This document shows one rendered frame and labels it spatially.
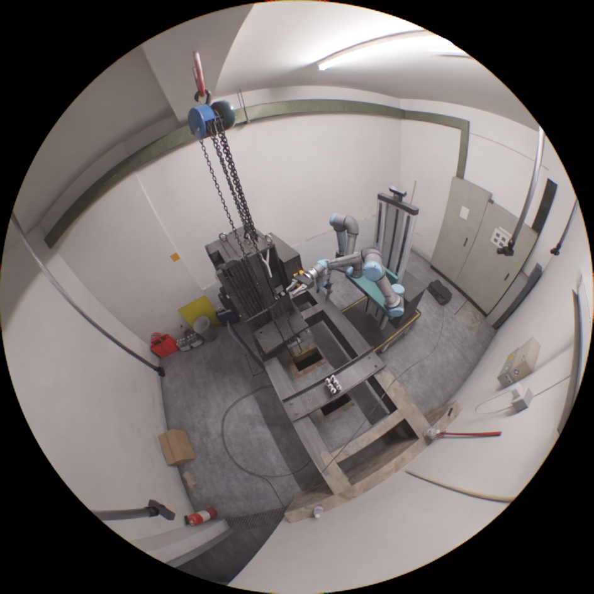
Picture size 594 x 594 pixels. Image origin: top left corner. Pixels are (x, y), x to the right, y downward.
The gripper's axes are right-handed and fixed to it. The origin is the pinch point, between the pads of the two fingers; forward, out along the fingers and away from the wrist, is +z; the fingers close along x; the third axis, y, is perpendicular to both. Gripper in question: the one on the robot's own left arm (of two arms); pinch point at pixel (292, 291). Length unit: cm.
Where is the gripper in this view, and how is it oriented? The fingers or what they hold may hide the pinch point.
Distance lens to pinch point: 120.7
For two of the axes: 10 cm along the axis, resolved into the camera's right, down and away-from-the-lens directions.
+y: -2.1, -6.4, -7.4
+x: 6.9, 4.5, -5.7
